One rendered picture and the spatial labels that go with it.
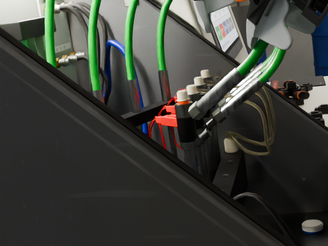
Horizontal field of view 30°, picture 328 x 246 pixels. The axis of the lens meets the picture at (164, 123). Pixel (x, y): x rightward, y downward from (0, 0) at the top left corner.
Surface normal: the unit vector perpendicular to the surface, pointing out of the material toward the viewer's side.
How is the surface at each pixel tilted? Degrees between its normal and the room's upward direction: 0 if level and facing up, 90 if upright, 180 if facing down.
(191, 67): 90
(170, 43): 90
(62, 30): 90
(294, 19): 107
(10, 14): 90
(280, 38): 101
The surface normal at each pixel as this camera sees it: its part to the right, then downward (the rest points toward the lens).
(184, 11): -0.20, 0.24
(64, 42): 0.97, -0.09
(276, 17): -0.67, 0.43
